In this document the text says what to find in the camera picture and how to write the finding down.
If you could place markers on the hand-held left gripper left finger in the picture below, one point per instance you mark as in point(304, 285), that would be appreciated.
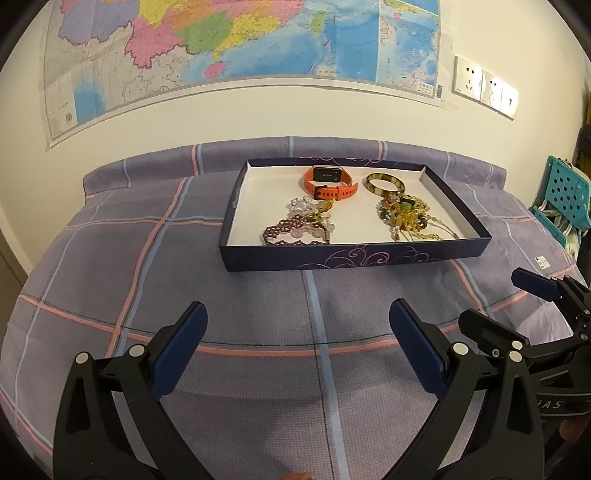
point(180, 355)

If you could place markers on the tortoiseshell bangle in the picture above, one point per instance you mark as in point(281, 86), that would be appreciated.
point(374, 189)

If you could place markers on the purple checked bed sheet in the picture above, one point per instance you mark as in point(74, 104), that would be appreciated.
point(138, 258)

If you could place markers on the teal perforated plastic basket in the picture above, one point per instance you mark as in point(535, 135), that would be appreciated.
point(568, 189)

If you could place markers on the white wall socket plate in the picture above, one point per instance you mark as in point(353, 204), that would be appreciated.
point(491, 87)
point(509, 101)
point(467, 76)

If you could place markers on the colourful wall map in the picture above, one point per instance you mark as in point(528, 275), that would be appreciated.
point(231, 41)

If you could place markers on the dark purple box lid tray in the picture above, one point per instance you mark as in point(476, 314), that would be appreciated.
point(258, 212)

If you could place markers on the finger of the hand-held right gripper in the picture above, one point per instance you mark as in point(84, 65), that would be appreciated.
point(535, 282)
point(489, 330)

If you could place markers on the orange smartwatch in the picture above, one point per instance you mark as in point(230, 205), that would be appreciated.
point(341, 190)

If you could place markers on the small white fabric tag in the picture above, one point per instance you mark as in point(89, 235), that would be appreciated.
point(541, 262)

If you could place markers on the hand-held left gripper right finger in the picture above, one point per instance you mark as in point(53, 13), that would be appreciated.
point(415, 350)

